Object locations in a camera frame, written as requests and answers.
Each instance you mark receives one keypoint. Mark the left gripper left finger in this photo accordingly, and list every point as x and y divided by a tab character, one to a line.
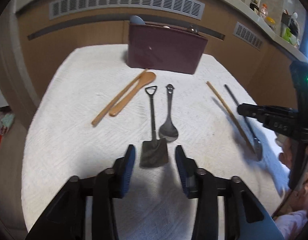
83	205

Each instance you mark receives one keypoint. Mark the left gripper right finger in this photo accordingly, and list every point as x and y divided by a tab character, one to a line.
244	216

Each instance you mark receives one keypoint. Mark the long black handled spoon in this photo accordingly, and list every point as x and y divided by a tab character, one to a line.
257	145

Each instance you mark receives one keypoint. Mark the wooden chopstick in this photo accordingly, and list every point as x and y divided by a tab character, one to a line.
233	118
101	115

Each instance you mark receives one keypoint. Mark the wooden spoon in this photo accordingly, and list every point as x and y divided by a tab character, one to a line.
145	79

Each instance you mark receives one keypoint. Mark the light blue plastic spoon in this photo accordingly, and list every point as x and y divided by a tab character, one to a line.
134	19

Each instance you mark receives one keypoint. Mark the person's right hand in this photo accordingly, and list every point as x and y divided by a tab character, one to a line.
298	199

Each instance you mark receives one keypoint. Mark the green plastic bag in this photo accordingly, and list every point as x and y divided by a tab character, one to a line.
291	36

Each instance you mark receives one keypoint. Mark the small grey vent grille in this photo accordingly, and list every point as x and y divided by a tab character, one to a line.
245	34

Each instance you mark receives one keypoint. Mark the jar with yellow lid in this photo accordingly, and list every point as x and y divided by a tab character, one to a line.
270	22

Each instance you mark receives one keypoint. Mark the black shovel shaped spoon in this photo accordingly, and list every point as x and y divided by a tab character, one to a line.
154	152

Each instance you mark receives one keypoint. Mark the clear bottle orange cap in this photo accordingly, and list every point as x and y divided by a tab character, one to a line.
263	11

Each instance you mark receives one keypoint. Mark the white textured table cloth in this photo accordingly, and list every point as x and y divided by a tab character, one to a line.
61	141

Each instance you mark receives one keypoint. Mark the dark sauce bottle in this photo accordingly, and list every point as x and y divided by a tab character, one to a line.
254	6

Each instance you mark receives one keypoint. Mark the maroon plastic utensil holder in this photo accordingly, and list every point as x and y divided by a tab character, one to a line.
159	48

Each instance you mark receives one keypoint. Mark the long grey vent grille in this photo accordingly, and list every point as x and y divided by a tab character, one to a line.
190	8

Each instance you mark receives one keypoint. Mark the dark metal face-handle spoon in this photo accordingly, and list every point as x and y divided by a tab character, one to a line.
167	130

